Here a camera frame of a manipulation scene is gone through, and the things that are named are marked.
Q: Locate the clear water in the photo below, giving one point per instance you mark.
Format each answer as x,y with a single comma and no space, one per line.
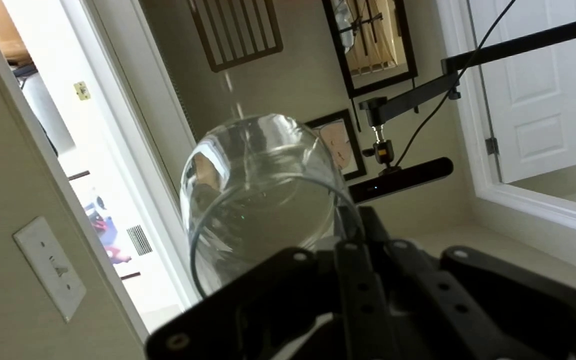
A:
238,110

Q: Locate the white light switch plate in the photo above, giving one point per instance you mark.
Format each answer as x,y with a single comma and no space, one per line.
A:
48,266

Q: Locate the large dark picture frame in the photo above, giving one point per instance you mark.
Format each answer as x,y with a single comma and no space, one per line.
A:
374,47

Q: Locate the sketch picture in dark frame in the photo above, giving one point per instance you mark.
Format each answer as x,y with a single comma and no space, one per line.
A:
339,143

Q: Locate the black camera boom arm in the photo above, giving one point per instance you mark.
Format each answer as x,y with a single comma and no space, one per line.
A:
521,51

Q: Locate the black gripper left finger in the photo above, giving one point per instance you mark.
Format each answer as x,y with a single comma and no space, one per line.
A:
255,300

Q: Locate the small grey wall plate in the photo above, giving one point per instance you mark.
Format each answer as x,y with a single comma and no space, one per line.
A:
140,241

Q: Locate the colourful red blue object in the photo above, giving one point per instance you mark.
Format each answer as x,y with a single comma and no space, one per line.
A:
105,231

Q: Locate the clear glass cup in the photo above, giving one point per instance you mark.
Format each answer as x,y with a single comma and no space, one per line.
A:
261,201

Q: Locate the black stereo camera bar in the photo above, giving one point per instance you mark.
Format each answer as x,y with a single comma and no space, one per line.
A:
400,181

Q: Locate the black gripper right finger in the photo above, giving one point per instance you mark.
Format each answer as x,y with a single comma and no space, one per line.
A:
489,307

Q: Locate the black ball head mount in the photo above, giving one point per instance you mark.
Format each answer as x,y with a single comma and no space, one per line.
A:
379,146

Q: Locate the dark lattice wall frame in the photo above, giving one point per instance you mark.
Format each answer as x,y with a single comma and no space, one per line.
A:
234,31

